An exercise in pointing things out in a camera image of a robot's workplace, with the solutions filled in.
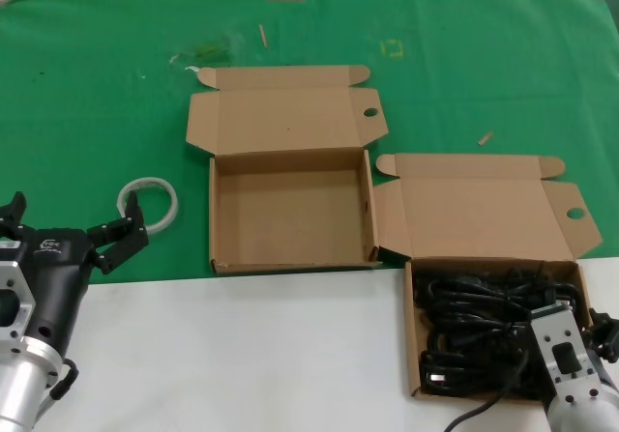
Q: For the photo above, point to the clear tape roll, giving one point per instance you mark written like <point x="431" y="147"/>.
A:
<point x="145" y="181"/>

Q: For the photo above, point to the short wooden peg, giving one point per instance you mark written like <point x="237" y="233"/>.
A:
<point x="485" y="138"/>

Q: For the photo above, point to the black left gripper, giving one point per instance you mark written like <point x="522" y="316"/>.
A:
<point x="53" y="267"/>

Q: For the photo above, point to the clear plastic bag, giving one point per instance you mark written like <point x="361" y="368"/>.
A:
<point x="208" y="50"/>

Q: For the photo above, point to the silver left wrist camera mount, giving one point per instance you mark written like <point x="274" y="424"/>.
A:
<point x="12" y="277"/>

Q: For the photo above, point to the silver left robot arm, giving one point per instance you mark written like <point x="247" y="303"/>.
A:
<point x="19" y="388"/>

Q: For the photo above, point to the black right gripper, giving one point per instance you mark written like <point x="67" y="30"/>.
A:
<point x="610" y="371"/>

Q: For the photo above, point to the open cardboard box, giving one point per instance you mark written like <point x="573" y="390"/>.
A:
<point x="483" y="200"/>
<point x="290" y="210"/>

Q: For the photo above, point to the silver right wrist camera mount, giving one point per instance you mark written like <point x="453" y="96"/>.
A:
<point x="556" y="335"/>

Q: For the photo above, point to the green table cloth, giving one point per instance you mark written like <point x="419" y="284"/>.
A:
<point x="97" y="89"/>

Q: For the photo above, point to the thin wooden stick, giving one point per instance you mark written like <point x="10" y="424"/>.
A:
<point x="262" y="35"/>

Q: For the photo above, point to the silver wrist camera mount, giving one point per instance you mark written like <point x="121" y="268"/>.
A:
<point x="556" y="335"/>
<point x="12" y="277"/>

